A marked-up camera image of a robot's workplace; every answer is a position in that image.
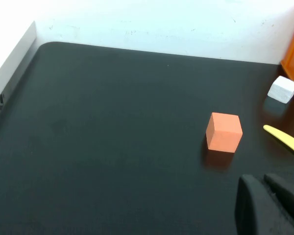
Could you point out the yellow plastic knife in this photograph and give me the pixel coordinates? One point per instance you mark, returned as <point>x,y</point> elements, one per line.
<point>286,139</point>

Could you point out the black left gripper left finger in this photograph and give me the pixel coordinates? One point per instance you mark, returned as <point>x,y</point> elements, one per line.
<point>257,210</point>

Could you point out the salmon orange cube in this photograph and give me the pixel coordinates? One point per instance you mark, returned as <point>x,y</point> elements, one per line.
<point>224,134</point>

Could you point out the white cube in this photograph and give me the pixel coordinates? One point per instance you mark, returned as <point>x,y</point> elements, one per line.
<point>283,89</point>

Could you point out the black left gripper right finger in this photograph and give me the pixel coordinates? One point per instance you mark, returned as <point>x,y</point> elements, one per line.
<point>289,195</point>

